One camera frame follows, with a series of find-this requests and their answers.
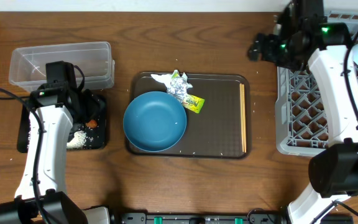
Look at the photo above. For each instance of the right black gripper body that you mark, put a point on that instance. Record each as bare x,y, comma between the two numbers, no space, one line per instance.
286,58

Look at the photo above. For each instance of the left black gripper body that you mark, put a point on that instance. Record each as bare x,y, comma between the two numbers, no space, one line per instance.
91,106

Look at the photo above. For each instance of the orange carrot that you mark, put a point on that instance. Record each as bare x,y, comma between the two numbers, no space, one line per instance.
92,124

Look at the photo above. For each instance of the pile of white rice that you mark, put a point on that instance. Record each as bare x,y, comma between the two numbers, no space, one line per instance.
83,138

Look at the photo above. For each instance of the wooden chopstick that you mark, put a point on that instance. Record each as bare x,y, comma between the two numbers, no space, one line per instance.
243,119
241,109

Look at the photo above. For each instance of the large blue plate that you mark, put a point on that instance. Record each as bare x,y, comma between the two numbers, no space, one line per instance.
154,121

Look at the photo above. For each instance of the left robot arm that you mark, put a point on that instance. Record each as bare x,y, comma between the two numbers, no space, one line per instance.
42,190

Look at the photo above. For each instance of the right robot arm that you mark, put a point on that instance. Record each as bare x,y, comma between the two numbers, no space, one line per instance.
325,49

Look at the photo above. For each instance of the grey dishwasher rack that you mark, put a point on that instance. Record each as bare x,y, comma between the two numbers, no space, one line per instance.
301,126

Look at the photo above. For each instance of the black plastic tray bin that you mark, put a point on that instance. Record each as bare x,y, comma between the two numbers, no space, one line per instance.
70,120

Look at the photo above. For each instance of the clear plastic bin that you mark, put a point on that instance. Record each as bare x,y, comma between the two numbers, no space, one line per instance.
28,64

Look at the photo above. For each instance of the crumpled white tissue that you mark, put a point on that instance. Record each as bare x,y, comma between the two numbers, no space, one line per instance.
164,78

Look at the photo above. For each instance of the crumpled aluminium foil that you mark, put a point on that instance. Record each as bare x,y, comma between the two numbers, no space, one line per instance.
178,86

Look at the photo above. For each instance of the brown serving tray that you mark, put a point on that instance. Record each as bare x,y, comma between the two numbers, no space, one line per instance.
215,132

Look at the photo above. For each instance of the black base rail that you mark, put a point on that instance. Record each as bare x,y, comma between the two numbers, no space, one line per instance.
197,218

